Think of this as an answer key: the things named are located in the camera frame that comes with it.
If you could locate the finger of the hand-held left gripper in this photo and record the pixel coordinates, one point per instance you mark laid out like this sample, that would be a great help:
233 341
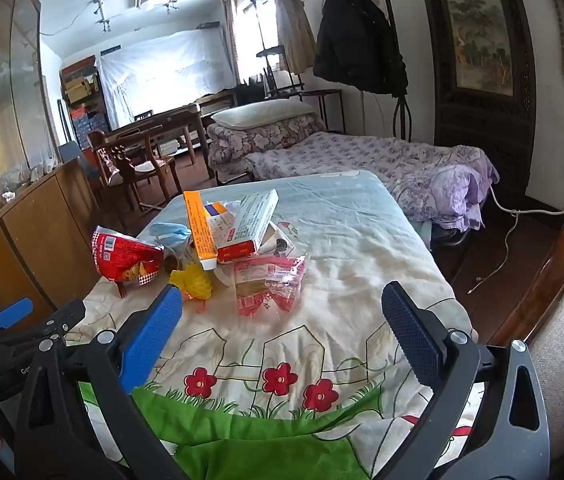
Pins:
46 327
14 311

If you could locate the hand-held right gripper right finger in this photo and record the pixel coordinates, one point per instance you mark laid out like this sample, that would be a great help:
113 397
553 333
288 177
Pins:
412 340

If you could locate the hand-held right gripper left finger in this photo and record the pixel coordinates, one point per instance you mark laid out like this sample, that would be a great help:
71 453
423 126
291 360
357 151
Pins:
154 335

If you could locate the brown round container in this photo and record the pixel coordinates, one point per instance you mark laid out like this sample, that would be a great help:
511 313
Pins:
174 261

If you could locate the red snack bag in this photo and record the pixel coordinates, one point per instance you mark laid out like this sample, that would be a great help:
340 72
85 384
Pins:
121 260

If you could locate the blue face mask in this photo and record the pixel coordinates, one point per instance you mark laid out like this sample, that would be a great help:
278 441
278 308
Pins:
169 232

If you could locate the long orange box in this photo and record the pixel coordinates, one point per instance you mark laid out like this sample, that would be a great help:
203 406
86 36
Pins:
196 230

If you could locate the clear red printed packet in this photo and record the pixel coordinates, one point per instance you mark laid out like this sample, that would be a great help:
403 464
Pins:
267 285

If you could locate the small purple orange box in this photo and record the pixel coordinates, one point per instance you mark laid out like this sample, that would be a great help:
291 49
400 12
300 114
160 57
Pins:
219 212

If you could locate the white medicine box red end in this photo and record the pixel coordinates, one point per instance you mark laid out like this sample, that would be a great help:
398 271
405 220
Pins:
249 220

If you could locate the wooden low cabinet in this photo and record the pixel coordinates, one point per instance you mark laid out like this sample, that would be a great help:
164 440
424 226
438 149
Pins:
36 230

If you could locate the wooden chair beige cushion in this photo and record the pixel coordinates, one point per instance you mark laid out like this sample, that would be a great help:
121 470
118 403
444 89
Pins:
562 310

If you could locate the blue grey box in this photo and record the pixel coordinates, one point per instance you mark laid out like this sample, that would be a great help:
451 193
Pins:
69 152

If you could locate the carved wooden armchair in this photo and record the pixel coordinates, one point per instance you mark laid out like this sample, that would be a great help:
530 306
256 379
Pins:
126 165

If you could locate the purple floral bed sheet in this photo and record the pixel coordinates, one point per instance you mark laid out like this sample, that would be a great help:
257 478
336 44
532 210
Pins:
362 160

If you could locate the wooden table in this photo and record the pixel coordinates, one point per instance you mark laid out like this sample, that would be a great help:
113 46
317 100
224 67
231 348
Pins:
171 120

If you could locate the folded floral quilt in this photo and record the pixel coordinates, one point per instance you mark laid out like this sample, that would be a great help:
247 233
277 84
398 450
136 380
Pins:
262 137

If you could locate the black metal coat rack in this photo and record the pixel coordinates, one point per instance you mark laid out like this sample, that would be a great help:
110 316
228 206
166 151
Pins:
402 115

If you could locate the glass fronted wooden cabinet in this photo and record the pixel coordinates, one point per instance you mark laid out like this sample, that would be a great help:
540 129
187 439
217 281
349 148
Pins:
1 85

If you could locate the shelf with boxes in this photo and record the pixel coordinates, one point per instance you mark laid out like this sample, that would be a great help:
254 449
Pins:
81 90

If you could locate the white pillow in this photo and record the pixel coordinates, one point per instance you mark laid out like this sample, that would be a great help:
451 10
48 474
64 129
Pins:
262 112

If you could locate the white hanging sheet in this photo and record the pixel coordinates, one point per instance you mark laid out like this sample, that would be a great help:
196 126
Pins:
166 75

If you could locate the black easel stand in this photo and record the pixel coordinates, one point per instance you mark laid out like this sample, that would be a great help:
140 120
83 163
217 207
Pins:
272 60

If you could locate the black coat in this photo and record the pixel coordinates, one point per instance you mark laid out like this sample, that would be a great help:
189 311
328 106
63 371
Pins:
357 40

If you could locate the dark framed landscape painting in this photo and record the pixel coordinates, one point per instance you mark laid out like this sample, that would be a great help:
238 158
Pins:
482 30

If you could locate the cream hanging garment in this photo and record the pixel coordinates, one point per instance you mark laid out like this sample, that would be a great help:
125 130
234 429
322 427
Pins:
294 30

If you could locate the black metal bed frame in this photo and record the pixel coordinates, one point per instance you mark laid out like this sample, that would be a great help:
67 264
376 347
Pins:
322 105

